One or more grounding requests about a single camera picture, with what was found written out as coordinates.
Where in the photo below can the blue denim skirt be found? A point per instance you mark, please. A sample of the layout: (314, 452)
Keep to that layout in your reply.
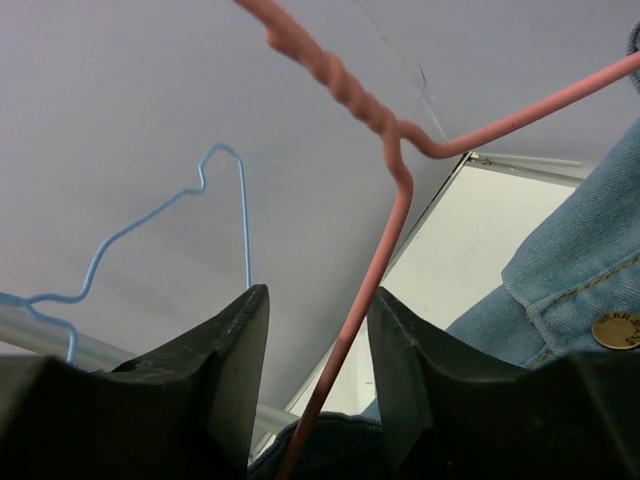
(571, 287)

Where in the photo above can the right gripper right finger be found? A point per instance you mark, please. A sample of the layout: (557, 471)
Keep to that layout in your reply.
(449, 411)

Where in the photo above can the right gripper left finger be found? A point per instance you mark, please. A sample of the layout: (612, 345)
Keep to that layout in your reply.
(60, 422)

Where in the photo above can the silver clothes rack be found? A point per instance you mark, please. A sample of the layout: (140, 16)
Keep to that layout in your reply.
(21, 330)

